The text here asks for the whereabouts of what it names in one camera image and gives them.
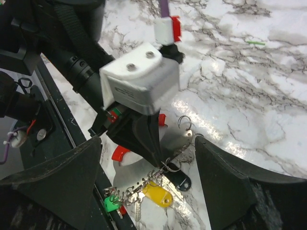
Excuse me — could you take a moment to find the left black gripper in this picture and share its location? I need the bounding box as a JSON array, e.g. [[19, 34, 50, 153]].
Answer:
[[88, 105, 163, 168]]

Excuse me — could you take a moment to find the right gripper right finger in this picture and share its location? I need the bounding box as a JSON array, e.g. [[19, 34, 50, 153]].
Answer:
[[195, 136, 307, 230]]

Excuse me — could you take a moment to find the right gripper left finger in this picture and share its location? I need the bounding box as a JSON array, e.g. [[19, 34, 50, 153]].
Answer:
[[0, 136, 137, 230]]

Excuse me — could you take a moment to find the steel key organizer red handle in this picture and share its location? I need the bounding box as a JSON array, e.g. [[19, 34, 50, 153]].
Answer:
[[111, 114, 202, 192]]

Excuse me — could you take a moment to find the green key tag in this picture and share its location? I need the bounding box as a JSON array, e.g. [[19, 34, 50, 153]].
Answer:
[[104, 195, 122, 213]]

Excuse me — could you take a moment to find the black key tag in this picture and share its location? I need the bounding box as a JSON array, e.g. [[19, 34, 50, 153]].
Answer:
[[164, 163, 191, 192]]

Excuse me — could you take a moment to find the red key tag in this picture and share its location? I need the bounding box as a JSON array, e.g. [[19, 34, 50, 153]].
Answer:
[[118, 206, 127, 219]]

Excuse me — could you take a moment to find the yellow key tag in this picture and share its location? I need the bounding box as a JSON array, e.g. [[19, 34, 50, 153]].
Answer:
[[142, 181, 173, 208]]

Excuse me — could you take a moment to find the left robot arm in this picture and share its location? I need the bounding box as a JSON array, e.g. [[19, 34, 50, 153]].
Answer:
[[0, 0, 165, 167]]

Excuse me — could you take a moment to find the small green stick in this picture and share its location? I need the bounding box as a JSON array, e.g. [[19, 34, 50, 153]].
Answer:
[[246, 41, 266, 46]]

